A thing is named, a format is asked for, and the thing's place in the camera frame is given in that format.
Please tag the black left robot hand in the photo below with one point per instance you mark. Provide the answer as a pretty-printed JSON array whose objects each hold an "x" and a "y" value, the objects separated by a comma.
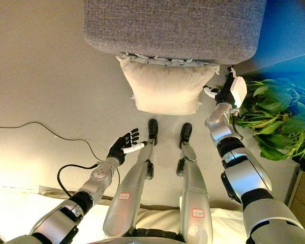
[{"x": 120, "y": 148}]

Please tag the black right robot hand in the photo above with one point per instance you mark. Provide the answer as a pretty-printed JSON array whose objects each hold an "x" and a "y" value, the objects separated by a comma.
[{"x": 227, "y": 92}]

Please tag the cream fringed pillow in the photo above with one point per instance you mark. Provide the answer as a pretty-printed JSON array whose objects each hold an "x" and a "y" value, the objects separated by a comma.
[{"x": 165, "y": 86}]

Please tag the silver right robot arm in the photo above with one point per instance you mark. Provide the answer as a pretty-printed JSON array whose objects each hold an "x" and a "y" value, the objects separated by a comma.
[{"x": 246, "y": 172}]

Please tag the silver left robot leg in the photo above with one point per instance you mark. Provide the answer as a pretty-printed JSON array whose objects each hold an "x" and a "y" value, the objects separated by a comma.
[{"x": 127, "y": 193}]

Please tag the silver robot leg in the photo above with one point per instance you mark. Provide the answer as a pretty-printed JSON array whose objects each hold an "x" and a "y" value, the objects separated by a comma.
[
  {"x": 194, "y": 198},
  {"x": 127, "y": 193}
]

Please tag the green leafy plant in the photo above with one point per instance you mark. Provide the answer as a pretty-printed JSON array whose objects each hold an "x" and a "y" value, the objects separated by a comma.
[{"x": 277, "y": 111}]

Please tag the silver right robot leg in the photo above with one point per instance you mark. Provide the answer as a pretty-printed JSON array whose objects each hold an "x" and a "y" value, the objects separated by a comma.
[{"x": 194, "y": 198}]

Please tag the grey fabric armchair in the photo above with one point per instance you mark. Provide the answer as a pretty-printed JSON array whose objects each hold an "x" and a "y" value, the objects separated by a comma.
[{"x": 167, "y": 25}]

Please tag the white bedding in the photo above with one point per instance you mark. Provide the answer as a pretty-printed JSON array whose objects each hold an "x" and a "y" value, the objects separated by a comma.
[{"x": 15, "y": 213}]

